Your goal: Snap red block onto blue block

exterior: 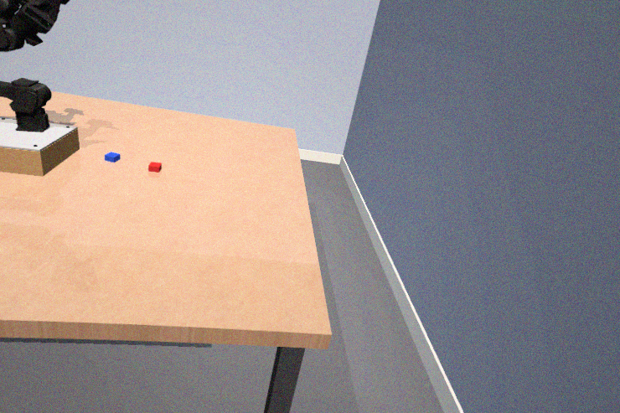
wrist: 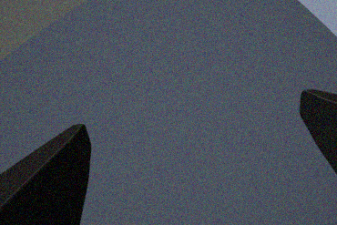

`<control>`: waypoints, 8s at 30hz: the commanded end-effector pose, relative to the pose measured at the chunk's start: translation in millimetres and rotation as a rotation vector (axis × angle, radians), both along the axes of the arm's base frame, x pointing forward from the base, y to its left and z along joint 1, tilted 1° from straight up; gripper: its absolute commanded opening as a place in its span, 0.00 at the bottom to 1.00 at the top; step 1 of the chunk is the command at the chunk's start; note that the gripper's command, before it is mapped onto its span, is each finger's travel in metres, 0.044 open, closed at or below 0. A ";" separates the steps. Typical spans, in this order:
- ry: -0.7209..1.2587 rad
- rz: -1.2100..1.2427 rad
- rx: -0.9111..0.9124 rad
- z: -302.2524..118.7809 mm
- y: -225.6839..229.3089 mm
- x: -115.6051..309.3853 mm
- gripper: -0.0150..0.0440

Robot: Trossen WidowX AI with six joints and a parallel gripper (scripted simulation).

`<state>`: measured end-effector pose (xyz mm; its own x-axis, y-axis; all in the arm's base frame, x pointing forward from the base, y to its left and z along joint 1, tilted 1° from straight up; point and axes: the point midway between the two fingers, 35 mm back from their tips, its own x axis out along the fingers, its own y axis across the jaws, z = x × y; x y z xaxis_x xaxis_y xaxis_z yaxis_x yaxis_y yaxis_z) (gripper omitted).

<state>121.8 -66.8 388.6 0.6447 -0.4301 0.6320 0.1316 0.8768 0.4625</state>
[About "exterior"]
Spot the blue block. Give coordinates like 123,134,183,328
104,152,121,163

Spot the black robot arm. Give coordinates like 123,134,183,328
0,0,52,132

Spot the red block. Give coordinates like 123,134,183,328
148,162,162,173

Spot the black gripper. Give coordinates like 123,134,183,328
18,0,70,34

